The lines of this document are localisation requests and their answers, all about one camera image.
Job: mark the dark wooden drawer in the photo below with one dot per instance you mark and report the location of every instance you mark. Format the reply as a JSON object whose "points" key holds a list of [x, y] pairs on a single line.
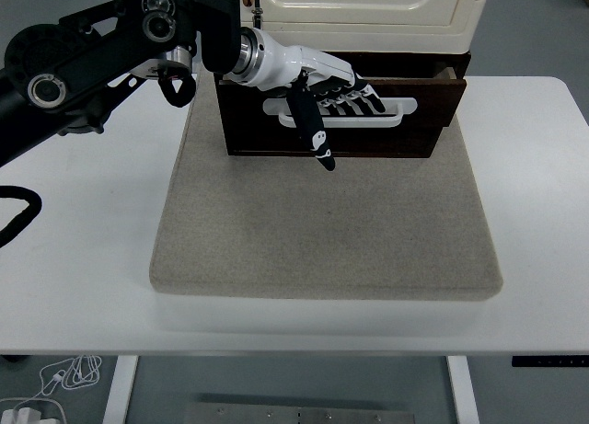
{"points": [[391, 143]]}

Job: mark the white table leg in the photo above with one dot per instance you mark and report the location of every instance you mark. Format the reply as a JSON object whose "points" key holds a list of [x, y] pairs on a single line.
{"points": [[119, 387], [462, 387]]}

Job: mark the white power adapter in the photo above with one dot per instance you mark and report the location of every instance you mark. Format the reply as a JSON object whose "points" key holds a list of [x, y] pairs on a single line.
{"points": [[27, 415]]}

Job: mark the cream plastic cabinet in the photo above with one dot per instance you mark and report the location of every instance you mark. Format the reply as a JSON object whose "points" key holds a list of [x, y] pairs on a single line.
{"points": [[386, 33]]}

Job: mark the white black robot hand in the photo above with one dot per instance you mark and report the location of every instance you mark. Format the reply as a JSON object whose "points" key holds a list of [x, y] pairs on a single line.
{"points": [[280, 60]]}

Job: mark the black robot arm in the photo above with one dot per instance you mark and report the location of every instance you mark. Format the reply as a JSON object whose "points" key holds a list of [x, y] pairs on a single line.
{"points": [[83, 60]]}

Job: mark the black table control panel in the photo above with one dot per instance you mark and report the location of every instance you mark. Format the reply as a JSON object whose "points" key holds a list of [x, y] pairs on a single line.
{"points": [[552, 362]]}

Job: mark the grey metal plate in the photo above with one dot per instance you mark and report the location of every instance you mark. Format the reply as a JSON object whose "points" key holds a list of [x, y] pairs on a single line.
{"points": [[299, 415]]}

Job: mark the beige fabric mat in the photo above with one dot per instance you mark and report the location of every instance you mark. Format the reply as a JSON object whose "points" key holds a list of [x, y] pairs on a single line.
{"points": [[322, 221]]}

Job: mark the dark wooden drawer housing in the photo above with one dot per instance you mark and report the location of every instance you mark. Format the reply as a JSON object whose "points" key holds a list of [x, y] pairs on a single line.
{"points": [[464, 63]]}

